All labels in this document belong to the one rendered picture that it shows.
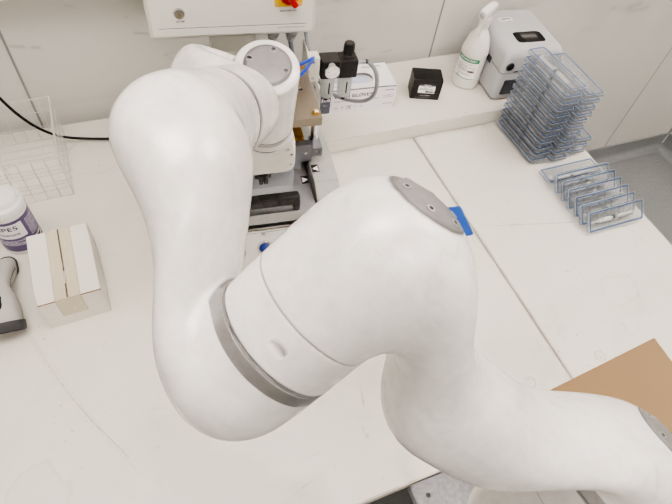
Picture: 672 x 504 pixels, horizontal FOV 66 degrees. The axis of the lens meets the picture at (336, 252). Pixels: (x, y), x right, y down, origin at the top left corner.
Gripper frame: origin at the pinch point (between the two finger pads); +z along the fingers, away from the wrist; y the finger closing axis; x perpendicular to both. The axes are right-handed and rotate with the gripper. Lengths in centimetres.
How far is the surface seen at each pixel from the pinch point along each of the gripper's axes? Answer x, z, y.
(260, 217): -5.2, 9.1, -1.1
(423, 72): 43, 38, 56
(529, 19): 54, 32, 92
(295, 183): 1.8, 11.0, 7.4
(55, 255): -2.3, 22.3, -42.9
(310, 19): 32.2, -0.5, 15.3
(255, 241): -8.4, 14.1, -2.6
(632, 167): 38, 131, 203
